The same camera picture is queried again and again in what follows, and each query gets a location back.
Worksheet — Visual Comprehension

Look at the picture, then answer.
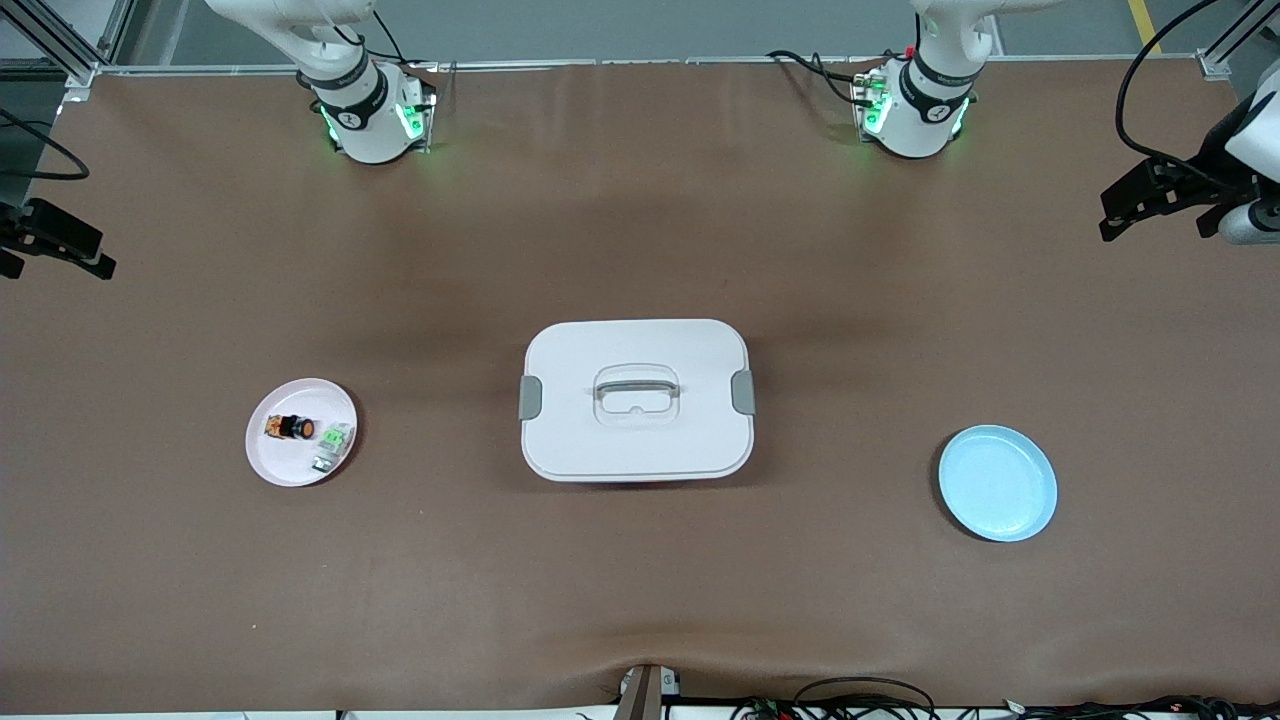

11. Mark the black cable bundle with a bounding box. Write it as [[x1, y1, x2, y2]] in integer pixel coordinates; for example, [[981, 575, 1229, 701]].
[[1000, 694, 1280, 720]]

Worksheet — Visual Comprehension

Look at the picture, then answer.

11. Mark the black looped cable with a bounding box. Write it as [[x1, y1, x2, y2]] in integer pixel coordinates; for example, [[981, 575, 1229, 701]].
[[790, 677, 937, 720]]

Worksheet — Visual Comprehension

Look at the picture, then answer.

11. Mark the black right base cable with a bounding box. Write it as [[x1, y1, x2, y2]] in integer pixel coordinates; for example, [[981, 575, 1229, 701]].
[[335, 0, 411, 67]]

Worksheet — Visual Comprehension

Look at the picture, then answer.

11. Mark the green push-button switch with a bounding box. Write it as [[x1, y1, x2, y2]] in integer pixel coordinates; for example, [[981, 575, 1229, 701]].
[[311, 423, 356, 473]]

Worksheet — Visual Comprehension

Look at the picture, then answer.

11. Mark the white lidded storage box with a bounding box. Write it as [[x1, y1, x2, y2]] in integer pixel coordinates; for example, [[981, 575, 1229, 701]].
[[518, 318, 758, 484]]

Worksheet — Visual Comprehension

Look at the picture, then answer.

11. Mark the black left base cable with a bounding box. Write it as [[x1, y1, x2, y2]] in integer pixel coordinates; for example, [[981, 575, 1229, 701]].
[[768, 50, 871, 106]]

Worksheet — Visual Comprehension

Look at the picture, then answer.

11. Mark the black base cable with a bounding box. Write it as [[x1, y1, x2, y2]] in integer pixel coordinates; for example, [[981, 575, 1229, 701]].
[[335, 0, 411, 67], [768, 50, 871, 106]]

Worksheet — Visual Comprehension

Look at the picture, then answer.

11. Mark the brown camera mount bracket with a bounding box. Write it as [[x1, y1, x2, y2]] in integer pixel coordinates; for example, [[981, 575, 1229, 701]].
[[613, 663, 683, 720]]

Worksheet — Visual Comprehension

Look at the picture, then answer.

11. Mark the brown table mat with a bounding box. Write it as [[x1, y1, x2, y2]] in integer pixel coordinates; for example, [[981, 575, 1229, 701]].
[[0, 60, 1280, 716]]

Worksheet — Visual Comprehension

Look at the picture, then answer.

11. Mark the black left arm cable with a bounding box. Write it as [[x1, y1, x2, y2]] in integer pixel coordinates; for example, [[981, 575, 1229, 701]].
[[1114, 0, 1226, 193]]

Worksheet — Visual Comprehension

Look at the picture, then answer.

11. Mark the light blue round plate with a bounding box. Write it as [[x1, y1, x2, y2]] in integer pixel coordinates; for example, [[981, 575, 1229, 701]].
[[937, 424, 1059, 544]]

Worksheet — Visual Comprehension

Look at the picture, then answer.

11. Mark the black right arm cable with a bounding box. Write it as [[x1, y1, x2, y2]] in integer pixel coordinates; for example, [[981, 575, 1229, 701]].
[[0, 108, 91, 182]]

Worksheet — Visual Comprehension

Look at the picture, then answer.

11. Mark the aluminium frame post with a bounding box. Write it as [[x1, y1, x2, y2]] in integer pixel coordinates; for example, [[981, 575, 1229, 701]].
[[0, 0, 136, 87], [1198, 0, 1280, 81]]

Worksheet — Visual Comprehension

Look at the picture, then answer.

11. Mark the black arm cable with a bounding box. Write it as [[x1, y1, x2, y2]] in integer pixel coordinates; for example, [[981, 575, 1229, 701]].
[[0, 108, 91, 182], [1114, 0, 1226, 193]]

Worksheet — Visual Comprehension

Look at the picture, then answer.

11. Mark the pink round plate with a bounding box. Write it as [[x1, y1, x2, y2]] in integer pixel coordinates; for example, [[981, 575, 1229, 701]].
[[245, 378, 359, 488]]

